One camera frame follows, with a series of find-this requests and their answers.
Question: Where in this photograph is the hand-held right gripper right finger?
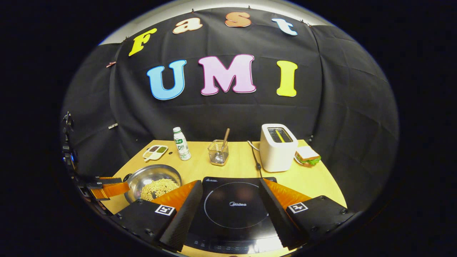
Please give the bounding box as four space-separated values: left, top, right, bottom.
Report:
259 178 356 250

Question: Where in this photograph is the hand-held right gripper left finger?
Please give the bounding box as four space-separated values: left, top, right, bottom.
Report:
111 180 203 252

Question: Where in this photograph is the pile of soybeans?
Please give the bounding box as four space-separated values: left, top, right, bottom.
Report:
140 178 180 202

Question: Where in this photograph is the stainless steel pot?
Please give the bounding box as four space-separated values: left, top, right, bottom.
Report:
123 164 182 204

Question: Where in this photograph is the black induction cooktop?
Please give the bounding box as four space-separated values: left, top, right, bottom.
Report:
184 176 286 255

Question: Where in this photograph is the white divided bean dish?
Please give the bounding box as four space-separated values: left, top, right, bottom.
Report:
142 145 169 162

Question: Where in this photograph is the white toaster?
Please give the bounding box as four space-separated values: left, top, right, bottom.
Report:
259 123 298 173

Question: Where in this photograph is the sandwich with lettuce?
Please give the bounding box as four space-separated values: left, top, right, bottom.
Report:
295 145 322 166

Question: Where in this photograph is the white green-label bottle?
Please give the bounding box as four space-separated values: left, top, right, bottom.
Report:
173 127 192 161

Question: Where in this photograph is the wooden stick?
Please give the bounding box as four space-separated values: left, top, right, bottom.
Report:
221 128 231 152

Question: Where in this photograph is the black backdrop cloth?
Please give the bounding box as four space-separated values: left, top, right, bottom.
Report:
61 7 400 215

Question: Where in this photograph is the black power cable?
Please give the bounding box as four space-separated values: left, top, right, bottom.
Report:
247 140 263 178

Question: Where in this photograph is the wire mesh basket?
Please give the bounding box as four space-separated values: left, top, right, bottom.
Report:
208 139 230 166

